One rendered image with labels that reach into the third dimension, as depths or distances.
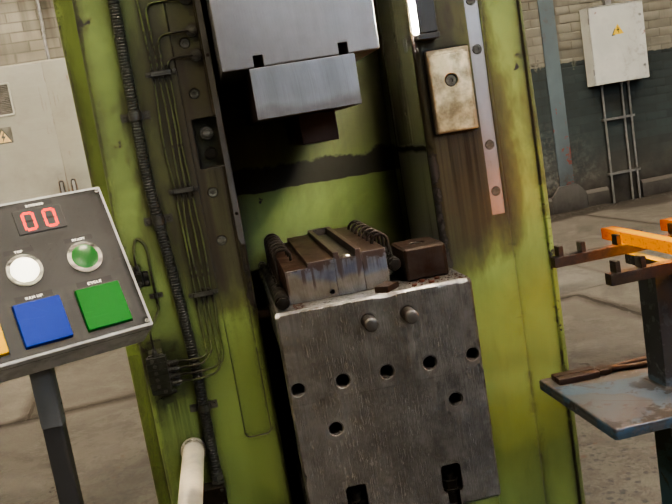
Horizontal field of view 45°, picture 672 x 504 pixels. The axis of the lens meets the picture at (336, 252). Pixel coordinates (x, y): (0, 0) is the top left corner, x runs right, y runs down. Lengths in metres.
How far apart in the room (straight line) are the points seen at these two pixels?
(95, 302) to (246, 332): 0.42
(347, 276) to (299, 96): 0.35
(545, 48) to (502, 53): 6.67
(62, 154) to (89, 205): 5.29
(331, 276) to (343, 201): 0.50
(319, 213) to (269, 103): 0.56
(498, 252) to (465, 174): 0.19
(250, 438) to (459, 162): 0.74
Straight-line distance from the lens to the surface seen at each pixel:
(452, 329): 1.58
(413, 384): 1.58
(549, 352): 1.89
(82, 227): 1.47
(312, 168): 2.03
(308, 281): 1.56
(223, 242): 1.69
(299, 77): 1.54
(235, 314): 1.71
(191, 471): 1.62
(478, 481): 1.69
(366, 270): 1.58
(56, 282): 1.42
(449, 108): 1.72
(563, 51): 8.56
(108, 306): 1.40
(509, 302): 1.82
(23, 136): 6.82
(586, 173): 8.64
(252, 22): 1.55
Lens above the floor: 1.24
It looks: 9 degrees down
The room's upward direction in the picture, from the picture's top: 9 degrees counter-clockwise
